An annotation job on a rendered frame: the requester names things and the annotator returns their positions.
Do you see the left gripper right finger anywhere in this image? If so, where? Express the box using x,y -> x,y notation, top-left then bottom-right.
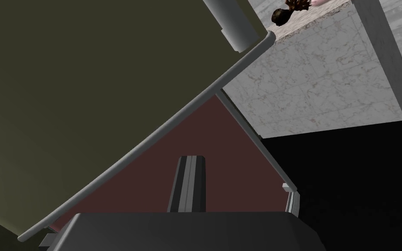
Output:
187,156 -> 207,213

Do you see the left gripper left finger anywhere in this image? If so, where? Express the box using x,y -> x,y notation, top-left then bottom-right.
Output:
167,156 -> 192,213

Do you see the olive green cupboard door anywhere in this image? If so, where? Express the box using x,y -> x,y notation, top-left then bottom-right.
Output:
0,0 -> 269,237

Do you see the grey cylinder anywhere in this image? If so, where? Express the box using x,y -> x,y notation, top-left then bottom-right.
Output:
202,0 -> 262,54

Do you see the grey marble counter block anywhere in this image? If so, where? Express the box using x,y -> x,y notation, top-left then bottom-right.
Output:
221,0 -> 402,139

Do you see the dark brown lumpy object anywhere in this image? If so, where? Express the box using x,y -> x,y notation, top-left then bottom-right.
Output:
270,0 -> 313,27

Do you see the thin grey bar handle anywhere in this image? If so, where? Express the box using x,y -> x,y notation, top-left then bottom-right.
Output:
216,88 -> 298,194

